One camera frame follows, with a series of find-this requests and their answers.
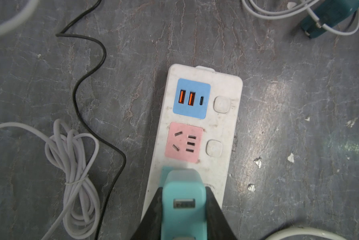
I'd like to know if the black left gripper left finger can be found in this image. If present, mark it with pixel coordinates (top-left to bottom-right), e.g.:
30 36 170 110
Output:
131 187 163 240

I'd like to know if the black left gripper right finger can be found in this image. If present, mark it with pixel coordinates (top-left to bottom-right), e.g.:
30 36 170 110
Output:
205 187 237 240

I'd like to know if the teal charger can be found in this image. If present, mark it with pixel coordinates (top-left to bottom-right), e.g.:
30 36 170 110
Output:
161 169 207 240
300 0 359 39

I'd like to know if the white charging cable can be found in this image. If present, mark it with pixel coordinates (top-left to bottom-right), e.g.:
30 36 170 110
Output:
240 0 359 37

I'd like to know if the white colourful power strip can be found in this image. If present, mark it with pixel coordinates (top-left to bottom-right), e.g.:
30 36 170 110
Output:
143 64 243 212

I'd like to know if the coiled white cable bundle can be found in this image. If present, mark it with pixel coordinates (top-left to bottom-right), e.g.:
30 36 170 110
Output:
0 0 101 240

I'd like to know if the black USB cable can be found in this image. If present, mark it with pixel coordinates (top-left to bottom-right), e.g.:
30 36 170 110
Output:
55 0 127 240

